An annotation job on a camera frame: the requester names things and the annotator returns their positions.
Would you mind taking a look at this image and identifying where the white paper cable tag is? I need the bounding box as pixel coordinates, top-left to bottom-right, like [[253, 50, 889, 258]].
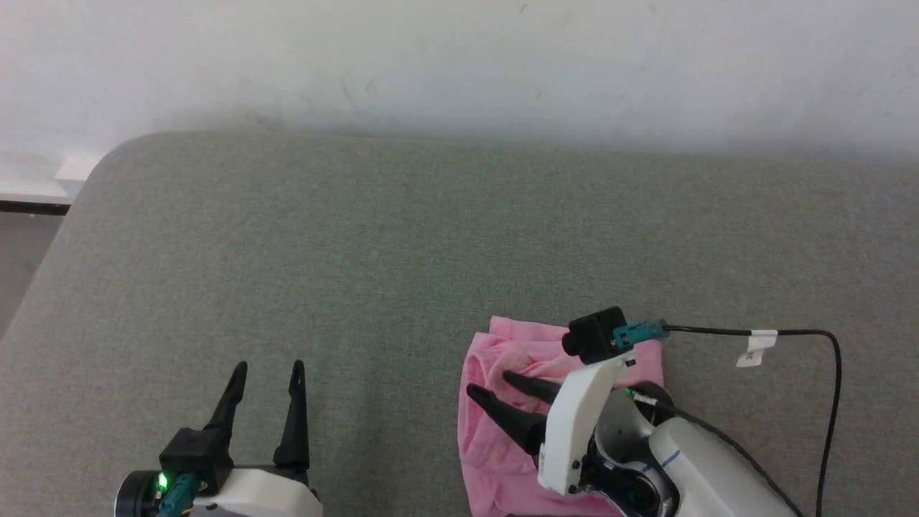
[[737, 330, 779, 369]]

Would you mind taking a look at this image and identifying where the black right camera cable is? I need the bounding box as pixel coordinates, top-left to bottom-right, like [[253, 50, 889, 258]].
[[664, 325, 843, 517]]

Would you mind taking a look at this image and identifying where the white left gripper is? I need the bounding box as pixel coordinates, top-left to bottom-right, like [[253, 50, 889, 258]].
[[115, 360, 324, 517]]

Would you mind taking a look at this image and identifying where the teal right camera connector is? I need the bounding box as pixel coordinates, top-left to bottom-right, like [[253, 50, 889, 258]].
[[614, 320, 669, 351]]

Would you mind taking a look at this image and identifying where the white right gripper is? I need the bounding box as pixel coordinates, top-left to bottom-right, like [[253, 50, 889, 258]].
[[466, 352, 676, 496]]

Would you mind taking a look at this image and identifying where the teal left camera connector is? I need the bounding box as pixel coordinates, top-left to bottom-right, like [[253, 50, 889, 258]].
[[157, 472, 202, 517]]

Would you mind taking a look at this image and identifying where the grey-green fabric sofa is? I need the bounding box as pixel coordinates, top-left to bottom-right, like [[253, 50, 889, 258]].
[[0, 129, 919, 517]]

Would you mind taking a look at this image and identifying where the pink cloth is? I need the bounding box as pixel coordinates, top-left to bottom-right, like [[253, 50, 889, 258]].
[[458, 316, 665, 517]]

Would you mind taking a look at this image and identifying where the teal camera connector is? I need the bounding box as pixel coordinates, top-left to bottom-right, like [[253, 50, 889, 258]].
[[157, 472, 202, 517], [614, 320, 669, 351]]

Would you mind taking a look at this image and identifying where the white baseboard ledge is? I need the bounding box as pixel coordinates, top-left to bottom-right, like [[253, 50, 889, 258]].
[[0, 149, 103, 215]]

